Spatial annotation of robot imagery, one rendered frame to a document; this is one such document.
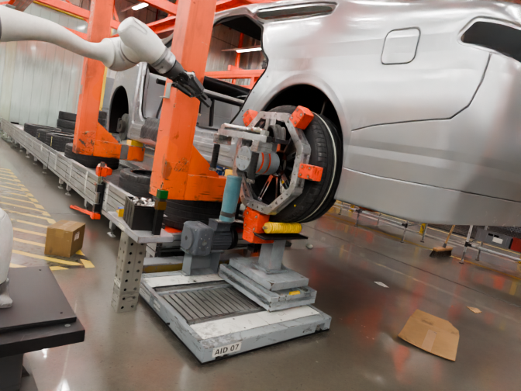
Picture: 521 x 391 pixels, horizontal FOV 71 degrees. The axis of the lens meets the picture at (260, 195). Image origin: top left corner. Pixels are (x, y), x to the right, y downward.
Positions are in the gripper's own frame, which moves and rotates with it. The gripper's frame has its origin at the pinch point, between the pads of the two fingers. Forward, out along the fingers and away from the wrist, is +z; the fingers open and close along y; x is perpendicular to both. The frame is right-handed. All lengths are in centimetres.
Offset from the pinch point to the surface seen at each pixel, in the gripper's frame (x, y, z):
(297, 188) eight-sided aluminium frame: -12, 12, 60
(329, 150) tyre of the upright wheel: 9, 26, 63
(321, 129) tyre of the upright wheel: 18, 23, 57
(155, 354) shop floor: -98, -29, 36
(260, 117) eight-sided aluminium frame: 29, -10, 45
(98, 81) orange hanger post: 127, -215, 24
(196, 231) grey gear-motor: -31, -52, 58
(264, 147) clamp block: -3.1, 7.3, 35.3
